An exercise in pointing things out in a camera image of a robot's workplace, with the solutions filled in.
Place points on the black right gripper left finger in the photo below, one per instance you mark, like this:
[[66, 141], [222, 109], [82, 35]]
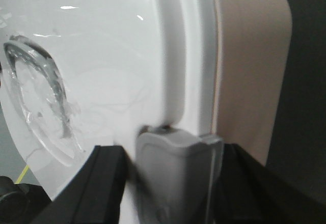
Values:
[[95, 194]]

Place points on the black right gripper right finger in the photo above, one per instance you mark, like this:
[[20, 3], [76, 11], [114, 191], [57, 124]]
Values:
[[248, 192]]

